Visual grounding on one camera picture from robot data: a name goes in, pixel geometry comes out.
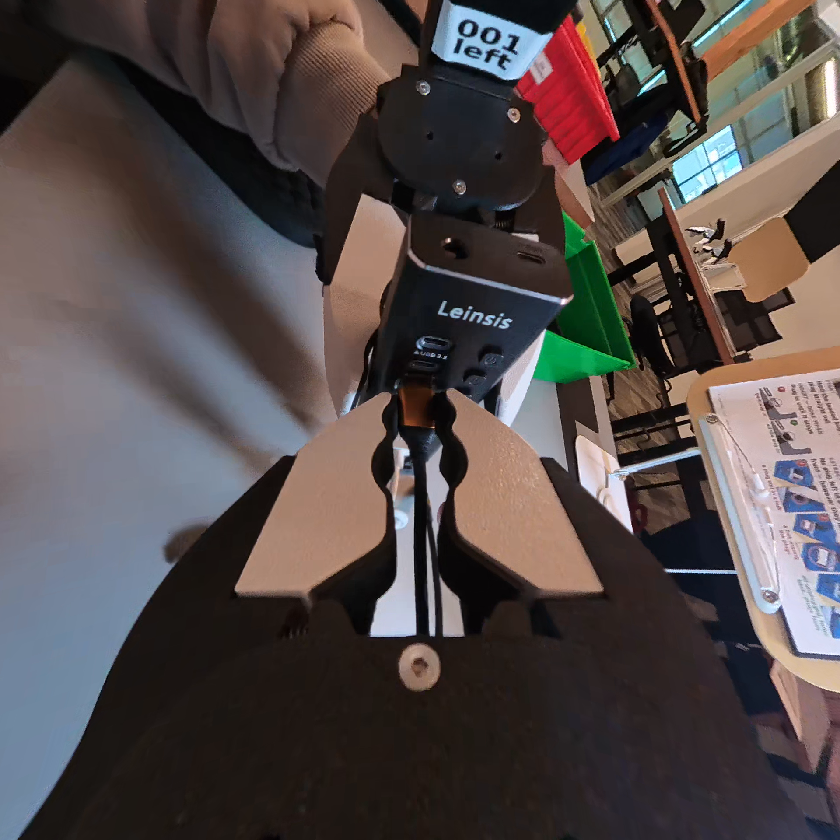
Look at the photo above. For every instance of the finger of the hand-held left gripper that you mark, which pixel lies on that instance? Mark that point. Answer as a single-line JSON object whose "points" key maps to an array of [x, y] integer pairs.
{"points": [[351, 315], [551, 210]]}

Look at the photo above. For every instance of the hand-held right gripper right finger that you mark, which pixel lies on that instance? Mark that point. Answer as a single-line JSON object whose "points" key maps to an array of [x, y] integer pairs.
{"points": [[518, 518]]}

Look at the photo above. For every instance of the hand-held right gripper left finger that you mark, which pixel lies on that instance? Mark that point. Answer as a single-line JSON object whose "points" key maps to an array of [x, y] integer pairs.
{"points": [[315, 518]]}

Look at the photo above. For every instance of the black multi-port usb hub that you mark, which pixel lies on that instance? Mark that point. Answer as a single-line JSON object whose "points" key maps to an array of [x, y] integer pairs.
{"points": [[472, 315]]}

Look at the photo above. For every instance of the green plastic storage bin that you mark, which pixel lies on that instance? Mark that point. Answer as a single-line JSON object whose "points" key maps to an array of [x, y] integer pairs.
{"points": [[590, 328]]}

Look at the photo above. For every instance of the person's left forearm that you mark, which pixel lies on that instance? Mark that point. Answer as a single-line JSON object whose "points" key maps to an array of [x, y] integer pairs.
{"points": [[229, 65]]}

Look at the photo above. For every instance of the blue background container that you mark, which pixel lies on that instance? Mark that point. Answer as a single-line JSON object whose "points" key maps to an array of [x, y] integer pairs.
{"points": [[630, 148]]}

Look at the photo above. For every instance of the red background container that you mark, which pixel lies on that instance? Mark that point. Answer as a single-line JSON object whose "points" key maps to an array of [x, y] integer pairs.
{"points": [[571, 98]]}

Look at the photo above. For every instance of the brown background desk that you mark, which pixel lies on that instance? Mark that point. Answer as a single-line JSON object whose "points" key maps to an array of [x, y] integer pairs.
{"points": [[695, 275]]}

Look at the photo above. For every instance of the black office chair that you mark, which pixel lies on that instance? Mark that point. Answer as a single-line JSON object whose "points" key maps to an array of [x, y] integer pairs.
{"points": [[653, 334]]}

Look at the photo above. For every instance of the tan black board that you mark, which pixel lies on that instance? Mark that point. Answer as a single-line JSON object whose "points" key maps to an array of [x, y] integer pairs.
{"points": [[768, 262]]}

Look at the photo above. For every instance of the instruction sheet on stand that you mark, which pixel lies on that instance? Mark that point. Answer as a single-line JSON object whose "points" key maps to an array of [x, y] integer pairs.
{"points": [[735, 371]]}

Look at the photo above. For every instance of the printed instruction sheet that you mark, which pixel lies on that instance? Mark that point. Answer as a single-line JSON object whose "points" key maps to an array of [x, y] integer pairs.
{"points": [[807, 426]]}

